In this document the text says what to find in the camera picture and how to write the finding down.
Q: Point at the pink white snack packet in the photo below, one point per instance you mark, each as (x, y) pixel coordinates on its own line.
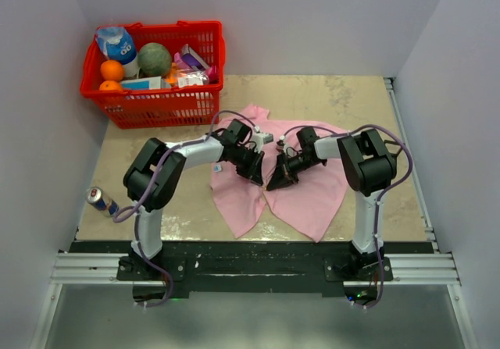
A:
(189, 78)

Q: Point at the orange fruit upper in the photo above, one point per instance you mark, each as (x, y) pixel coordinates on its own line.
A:
(112, 70)

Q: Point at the orange fruit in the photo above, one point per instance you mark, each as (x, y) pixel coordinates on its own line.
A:
(110, 85)
(112, 70)

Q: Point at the green melon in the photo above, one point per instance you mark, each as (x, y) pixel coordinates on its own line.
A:
(154, 60)

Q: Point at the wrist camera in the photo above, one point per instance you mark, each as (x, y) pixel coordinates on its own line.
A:
(259, 139)
(281, 145)

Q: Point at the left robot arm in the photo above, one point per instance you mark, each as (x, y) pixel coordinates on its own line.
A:
(152, 178)

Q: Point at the energy drink can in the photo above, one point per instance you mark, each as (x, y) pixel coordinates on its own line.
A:
(98, 199)

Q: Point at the pink garment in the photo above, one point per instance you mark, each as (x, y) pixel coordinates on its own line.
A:
(308, 206)

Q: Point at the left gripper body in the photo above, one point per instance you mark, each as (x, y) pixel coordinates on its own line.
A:
(243, 161)

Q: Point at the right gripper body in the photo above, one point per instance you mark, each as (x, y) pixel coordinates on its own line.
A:
(297, 163)

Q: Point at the red plastic shopping basket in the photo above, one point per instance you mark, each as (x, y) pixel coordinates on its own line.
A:
(167, 107)

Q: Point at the small black stand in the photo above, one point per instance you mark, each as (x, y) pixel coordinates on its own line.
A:
(395, 148)

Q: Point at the purple white box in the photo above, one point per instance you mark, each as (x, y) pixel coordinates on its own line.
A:
(187, 57)

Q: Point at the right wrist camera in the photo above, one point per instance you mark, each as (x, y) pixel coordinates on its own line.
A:
(281, 145)

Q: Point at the orange fruit lower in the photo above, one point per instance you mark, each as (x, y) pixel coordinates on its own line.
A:
(110, 85)

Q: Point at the blue white plastic bag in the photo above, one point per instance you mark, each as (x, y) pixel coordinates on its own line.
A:
(117, 44)

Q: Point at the white blue carton box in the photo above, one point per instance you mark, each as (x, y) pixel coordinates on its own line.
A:
(148, 83)

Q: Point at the black metal base frame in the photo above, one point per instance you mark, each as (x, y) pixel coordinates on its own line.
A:
(339, 252)

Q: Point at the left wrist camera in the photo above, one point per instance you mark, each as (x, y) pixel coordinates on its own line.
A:
(259, 139)

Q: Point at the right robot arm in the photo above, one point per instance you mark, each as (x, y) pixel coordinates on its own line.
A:
(368, 166)

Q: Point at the aluminium rail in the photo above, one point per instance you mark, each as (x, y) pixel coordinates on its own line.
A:
(404, 269)

